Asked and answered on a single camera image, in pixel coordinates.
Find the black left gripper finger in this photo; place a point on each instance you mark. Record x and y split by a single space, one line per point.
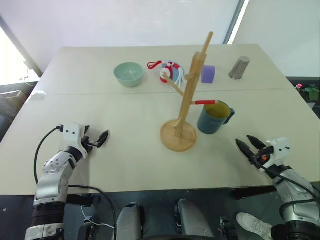
86 128
103 137

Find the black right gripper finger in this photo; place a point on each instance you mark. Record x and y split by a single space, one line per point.
243 148
256 143

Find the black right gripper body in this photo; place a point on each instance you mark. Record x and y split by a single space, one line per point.
262 157

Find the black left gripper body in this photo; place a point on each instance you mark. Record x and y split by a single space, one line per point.
89 143

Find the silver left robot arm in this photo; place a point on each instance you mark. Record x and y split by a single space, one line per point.
53 172

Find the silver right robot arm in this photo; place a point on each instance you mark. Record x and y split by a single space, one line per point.
296 197

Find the wooden mug tree stand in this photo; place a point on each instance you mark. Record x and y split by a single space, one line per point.
186 100

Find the ribbed silver metal cup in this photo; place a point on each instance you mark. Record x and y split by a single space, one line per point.
239 68

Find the blue mug with yellow inside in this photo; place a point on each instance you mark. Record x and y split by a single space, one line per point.
211 121

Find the small white plastic object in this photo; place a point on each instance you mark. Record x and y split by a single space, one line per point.
37 96

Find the white sneaker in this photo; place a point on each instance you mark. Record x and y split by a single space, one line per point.
253 223

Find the pale green bowl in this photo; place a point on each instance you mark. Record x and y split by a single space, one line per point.
128 75

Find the small pink flower ornament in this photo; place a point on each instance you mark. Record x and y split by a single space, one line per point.
298 87

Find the green potted plant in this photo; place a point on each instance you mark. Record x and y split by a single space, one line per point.
311 92

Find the grey rounded robot leg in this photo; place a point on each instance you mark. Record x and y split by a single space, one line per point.
130 221
192 220

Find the red white tasselled charm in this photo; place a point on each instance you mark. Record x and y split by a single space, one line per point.
167 72

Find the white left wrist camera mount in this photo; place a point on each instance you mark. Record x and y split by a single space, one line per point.
72 132

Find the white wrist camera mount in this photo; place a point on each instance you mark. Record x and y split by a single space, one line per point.
72 132
280 147

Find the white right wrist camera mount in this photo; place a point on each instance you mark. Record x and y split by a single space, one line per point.
280 147

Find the black under-table bracket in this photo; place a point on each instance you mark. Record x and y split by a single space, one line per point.
83 200

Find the dark diagonal window frame bar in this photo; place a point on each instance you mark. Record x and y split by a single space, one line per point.
22 50

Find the grey window frame post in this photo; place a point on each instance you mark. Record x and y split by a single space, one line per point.
233 22

